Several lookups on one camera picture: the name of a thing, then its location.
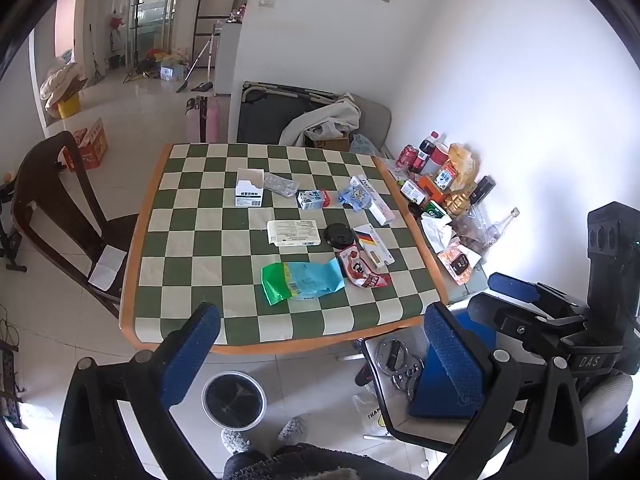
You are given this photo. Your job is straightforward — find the orange box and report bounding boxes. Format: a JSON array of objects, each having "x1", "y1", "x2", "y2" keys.
[{"x1": 417, "y1": 175, "x2": 453, "y2": 206}]

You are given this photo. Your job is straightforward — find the black framed chair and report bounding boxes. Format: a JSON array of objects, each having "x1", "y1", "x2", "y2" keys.
[{"x1": 360, "y1": 332, "x2": 531, "y2": 453}]

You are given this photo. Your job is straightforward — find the red cardboard box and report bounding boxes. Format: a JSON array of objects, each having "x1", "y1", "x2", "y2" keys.
[{"x1": 65, "y1": 117, "x2": 109, "y2": 171}]

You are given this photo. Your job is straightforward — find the person's right forearm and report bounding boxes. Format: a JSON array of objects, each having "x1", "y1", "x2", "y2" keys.
[{"x1": 575, "y1": 374, "x2": 635, "y2": 438}]

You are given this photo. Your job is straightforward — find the white printed plastic bag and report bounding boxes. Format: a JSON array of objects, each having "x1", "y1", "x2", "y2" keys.
[{"x1": 352, "y1": 392, "x2": 396, "y2": 441}]

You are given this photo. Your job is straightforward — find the golden figurine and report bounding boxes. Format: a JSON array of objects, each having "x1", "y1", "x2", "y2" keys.
[{"x1": 442, "y1": 190, "x2": 476, "y2": 218}]

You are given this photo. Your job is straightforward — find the red snack packet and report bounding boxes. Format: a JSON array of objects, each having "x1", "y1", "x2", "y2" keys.
[{"x1": 335, "y1": 241, "x2": 393, "y2": 289}]

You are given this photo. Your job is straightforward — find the black round lid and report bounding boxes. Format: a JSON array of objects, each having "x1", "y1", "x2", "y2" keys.
[{"x1": 324, "y1": 223, "x2": 360, "y2": 248}]

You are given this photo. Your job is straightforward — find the yellow bin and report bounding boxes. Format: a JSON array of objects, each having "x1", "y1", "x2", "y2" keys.
[{"x1": 57, "y1": 95, "x2": 82, "y2": 120}]

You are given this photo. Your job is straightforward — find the silver handled broom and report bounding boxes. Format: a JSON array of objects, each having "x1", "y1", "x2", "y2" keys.
[{"x1": 175, "y1": 35, "x2": 216, "y2": 93}]

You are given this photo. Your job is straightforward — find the grey fuzzy slipper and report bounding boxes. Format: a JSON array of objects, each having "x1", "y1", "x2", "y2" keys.
[
  {"x1": 221, "y1": 429, "x2": 251, "y2": 456},
  {"x1": 277, "y1": 416, "x2": 312, "y2": 445}
]

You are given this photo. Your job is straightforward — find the white paper sheet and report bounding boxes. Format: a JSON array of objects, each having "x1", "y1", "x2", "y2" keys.
[{"x1": 89, "y1": 246, "x2": 128, "y2": 292}]

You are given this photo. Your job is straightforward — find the white flat box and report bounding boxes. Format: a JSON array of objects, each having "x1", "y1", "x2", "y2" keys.
[{"x1": 266, "y1": 219, "x2": 322, "y2": 247}]

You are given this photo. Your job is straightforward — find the white toothpaste box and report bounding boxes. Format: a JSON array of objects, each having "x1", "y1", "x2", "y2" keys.
[{"x1": 349, "y1": 175, "x2": 396, "y2": 227}]

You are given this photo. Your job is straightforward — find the red cup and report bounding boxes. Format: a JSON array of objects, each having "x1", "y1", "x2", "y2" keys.
[{"x1": 429, "y1": 142, "x2": 451, "y2": 176}]

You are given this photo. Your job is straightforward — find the green blue plastic bag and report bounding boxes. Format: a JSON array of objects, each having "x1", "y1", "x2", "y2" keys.
[{"x1": 261, "y1": 257, "x2": 347, "y2": 306}]

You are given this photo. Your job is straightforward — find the white striped box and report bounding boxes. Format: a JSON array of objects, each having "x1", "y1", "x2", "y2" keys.
[{"x1": 353, "y1": 223, "x2": 396, "y2": 267}]

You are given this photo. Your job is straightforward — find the orange watch packet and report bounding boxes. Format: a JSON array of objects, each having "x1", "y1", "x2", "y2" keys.
[{"x1": 437, "y1": 242, "x2": 483, "y2": 286}]

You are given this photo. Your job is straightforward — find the bluish plastic bag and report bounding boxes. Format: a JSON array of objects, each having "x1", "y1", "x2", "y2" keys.
[{"x1": 349, "y1": 133, "x2": 383, "y2": 157}]

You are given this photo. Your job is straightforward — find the black box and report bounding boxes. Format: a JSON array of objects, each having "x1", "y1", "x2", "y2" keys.
[{"x1": 470, "y1": 176, "x2": 497, "y2": 206}]

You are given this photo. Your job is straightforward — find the dark wooden chair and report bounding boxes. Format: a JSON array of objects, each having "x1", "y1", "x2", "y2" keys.
[{"x1": 12, "y1": 131, "x2": 141, "y2": 318}]

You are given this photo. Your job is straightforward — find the silver blister pack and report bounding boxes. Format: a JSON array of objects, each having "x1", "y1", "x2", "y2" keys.
[{"x1": 263, "y1": 174, "x2": 299, "y2": 200}]

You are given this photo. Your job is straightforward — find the clear glass bottle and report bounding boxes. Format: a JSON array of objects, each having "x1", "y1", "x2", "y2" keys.
[{"x1": 482, "y1": 207, "x2": 521, "y2": 251}]

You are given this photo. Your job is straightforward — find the grey white clothes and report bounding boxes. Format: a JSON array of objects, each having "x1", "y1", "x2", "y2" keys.
[{"x1": 278, "y1": 94, "x2": 362, "y2": 148}]

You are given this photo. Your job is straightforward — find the brown cardboard box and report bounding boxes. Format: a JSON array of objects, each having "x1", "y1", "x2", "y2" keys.
[{"x1": 304, "y1": 130, "x2": 351, "y2": 152}]

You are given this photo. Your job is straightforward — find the blue cartoon packet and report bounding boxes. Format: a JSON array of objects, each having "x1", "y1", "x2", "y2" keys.
[{"x1": 337, "y1": 183, "x2": 373, "y2": 209}]

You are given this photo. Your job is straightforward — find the clear plastic bag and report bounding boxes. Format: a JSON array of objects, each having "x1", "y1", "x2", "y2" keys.
[{"x1": 455, "y1": 207, "x2": 496, "y2": 256}]

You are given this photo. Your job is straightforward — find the pink suitcase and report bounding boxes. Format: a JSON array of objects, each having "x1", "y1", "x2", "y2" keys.
[{"x1": 185, "y1": 95, "x2": 222, "y2": 145}]

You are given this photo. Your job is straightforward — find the white bedding pile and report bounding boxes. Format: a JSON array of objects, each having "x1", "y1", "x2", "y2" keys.
[{"x1": 39, "y1": 62, "x2": 88, "y2": 111}]

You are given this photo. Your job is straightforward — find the yellow snack bag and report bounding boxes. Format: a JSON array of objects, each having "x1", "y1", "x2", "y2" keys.
[{"x1": 447, "y1": 143, "x2": 482, "y2": 188}]

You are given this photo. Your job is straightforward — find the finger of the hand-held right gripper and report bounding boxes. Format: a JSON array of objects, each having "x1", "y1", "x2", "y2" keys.
[
  {"x1": 466, "y1": 291, "x2": 588, "y2": 356},
  {"x1": 486, "y1": 271, "x2": 591, "y2": 318}
]

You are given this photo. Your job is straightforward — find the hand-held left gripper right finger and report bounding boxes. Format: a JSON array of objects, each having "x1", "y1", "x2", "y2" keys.
[{"x1": 424, "y1": 301, "x2": 589, "y2": 480}]

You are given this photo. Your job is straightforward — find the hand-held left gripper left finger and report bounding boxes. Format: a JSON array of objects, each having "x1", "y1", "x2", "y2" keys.
[{"x1": 56, "y1": 301, "x2": 223, "y2": 480}]

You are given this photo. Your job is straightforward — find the round trash bin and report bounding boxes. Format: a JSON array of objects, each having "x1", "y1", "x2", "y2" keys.
[{"x1": 201, "y1": 371, "x2": 267, "y2": 430}]

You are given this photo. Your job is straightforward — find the white crumpled tissue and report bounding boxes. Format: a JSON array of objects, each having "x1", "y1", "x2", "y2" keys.
[{"x1": 420, "y1": 215, "x2": 456, "y2": 253}]

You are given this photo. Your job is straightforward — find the white cabinet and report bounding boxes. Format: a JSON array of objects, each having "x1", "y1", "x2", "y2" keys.
[{"x1": 212, "y1": 20, "x2": 246, "y2": 97}]

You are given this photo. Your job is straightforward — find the green checkered table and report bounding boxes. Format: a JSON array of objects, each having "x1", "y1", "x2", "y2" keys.
[{"x1": 119, "y1": 142, "x2": 451, "y2": 358}]

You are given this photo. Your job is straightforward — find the black folding bed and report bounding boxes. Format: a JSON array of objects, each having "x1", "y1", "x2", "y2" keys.
[{"x1": 236, "y1": 81, "x2": 346, "y2": 146}]

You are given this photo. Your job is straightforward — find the grey chair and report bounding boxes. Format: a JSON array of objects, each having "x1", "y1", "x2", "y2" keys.
[{"x1": 350, "y1": 95, "x2": 392, "y2": 153}]

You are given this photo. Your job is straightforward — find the blue red milk carton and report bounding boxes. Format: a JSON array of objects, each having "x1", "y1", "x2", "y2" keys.
[{"x1": 296, "y1": 189, "x2": 332, "y2": 210}]

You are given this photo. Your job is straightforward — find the person's leg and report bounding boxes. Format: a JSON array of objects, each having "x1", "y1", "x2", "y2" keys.
[{"x1": 222, "y1": 442, "x2": 431, "y2": 480}]

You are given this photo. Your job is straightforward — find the green white medicine box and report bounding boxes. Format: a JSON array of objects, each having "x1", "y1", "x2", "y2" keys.
[{"x1": 235, "y1": 168, "x2": 266, "y2": 208}]

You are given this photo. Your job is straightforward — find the cola bottle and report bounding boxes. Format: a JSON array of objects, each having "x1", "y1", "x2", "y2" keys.
[{"x1": 412, "y1": 131, "x2": 440, "y2": 173}]

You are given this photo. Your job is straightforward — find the black exercise equipment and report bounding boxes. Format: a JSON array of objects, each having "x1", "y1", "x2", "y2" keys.
[{"x1": 0, "y1": 175, "x2": 28, "y2": 273}]

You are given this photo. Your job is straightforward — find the black coat rack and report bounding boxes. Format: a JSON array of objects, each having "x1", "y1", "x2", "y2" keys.
[{"x1": 122, "y1": 0, "x2": 151, "y2": 83}]

